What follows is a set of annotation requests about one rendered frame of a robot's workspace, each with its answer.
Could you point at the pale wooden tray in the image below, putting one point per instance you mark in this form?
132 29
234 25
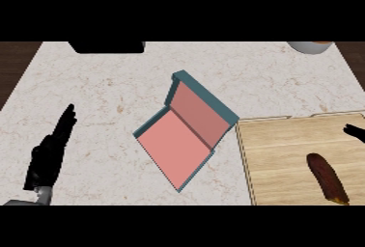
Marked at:
303 160

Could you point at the pink and teal open box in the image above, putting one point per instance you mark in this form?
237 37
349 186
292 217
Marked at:
188 135

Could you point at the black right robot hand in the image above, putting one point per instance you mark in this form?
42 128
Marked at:
357 131

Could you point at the black appliance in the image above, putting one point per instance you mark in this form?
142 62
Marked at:
108 47

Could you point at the white cup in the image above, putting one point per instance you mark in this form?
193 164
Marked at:
311 47

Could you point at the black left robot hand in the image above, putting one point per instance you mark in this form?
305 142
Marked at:
48 154

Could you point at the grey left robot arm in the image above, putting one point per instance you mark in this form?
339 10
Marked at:
37 197

